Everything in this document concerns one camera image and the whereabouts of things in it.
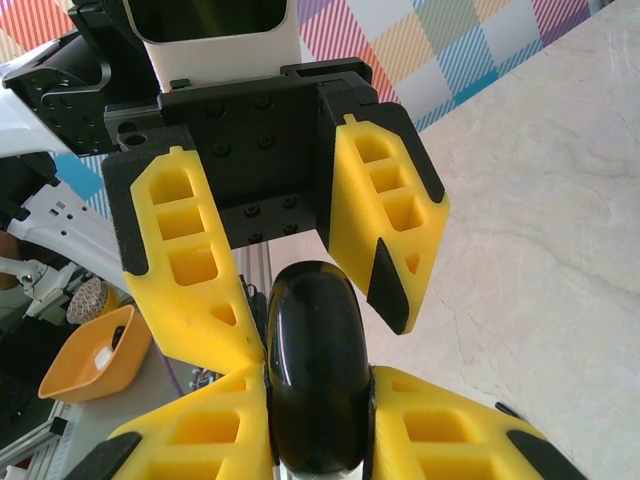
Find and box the black earbud charging case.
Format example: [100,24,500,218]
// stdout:
[264,259,375,477]

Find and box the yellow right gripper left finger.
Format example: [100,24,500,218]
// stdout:
[64,359,275,480]

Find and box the yellow roll with patterned face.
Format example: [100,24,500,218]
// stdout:
[66,277,121,327]

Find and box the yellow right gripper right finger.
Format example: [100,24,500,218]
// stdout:
[368,364,591,480]

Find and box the orange plastic bin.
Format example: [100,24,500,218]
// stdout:
[38,303,154,404]

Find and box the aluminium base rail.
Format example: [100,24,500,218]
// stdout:
[234,239,275,311]

